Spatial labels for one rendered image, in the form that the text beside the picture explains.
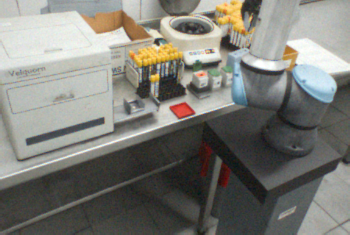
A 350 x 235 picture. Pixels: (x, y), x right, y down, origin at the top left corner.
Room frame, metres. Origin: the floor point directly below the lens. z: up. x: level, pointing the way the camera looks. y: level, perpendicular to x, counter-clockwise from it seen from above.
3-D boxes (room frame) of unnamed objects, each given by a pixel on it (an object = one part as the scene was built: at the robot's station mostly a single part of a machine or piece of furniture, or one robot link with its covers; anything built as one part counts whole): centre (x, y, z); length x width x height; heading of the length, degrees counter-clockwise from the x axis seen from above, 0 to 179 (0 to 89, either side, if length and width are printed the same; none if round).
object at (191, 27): (1.45, -0.04, 0.97); 0.15 x 0.15 x 0.07
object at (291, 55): (1.35, -0.40, 0.92); 0.13 x 0.13 x 0.10; 32
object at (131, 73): (1.18, 0.09, 0.91); 0.20 x 0.10 x 0.07; 124
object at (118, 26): (1.28, 0.29, 0.95); 0.29 x 0.25 x 0.15; 34
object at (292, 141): (0.82, -0.35, 0.99); 0.15 x 0.15 x 0.10
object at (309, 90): (0.81, -0.35, 1.11); 0.13 x 0.12 x 0.14; 86
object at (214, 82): (1.15, -0.14, 0.91); 0.05 x 0.04 x 0.07; 34
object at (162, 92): (1.07, 0.06, 0.93); 0.17 x 0.09 x 0.11; 125
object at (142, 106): (0.90, 0.15, 0.92); 0.21 x 0.07 x 0.05; 124
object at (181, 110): (0.98, -0.03, 0.88); 0.07 x 0.07 x 0.01; 34
